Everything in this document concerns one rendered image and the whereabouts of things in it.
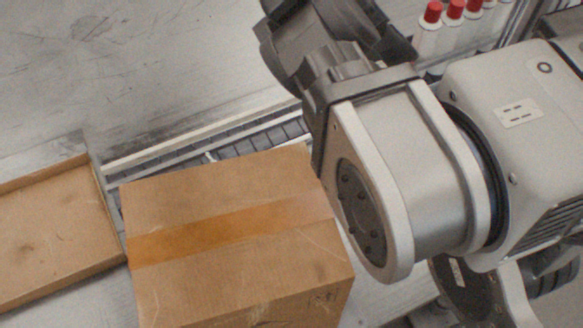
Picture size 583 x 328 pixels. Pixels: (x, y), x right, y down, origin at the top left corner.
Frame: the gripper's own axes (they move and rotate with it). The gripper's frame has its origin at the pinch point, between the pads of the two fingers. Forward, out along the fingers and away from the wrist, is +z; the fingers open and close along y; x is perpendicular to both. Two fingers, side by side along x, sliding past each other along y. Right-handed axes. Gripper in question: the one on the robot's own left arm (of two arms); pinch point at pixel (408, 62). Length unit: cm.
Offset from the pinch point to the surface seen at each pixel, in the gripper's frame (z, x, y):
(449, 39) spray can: -0.4, -10.0, -2.7
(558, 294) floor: 106, 17, -53
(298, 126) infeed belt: -13.6, 25.9, -1.2
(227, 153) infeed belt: -24.0, 38.9, -0.8
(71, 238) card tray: -43, 69, -3
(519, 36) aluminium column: -2.2, -20.1, -13.5
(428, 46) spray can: -2.7, -5.7, -1.7
